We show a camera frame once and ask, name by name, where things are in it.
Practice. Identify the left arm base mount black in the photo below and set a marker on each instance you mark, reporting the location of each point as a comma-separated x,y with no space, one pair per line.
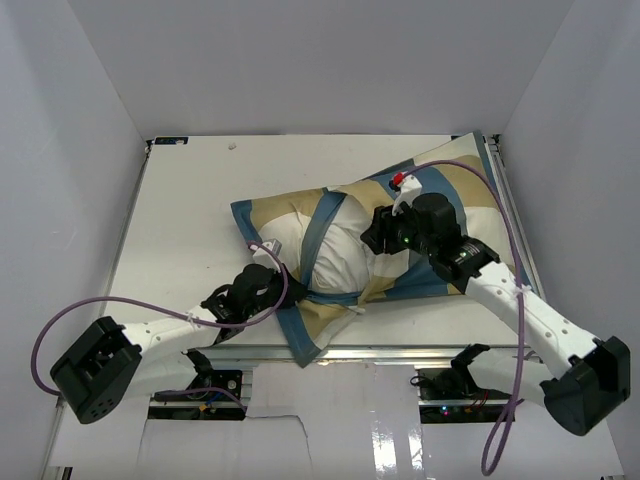
209,385

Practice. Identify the blue beige white checked pillowcase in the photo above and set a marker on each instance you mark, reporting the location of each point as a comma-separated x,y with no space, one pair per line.
462,170

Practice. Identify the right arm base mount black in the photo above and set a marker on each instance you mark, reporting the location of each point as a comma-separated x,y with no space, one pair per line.
450,395

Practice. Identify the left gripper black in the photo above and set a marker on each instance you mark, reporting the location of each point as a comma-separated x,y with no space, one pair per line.
298,290

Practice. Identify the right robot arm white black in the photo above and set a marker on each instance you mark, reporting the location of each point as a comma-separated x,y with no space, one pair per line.
580,379

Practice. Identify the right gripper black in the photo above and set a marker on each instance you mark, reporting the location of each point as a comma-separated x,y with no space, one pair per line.
382,227

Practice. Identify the white pillow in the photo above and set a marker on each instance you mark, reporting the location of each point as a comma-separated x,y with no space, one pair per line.
322,248

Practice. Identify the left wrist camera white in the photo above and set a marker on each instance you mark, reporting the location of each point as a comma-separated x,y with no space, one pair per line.
266,253

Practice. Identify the blue label left corner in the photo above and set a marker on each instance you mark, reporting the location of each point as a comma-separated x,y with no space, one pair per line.
168,140

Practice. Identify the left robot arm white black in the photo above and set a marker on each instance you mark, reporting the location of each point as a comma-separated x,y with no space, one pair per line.
110,362

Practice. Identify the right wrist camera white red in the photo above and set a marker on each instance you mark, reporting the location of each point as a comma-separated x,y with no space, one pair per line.
407,188

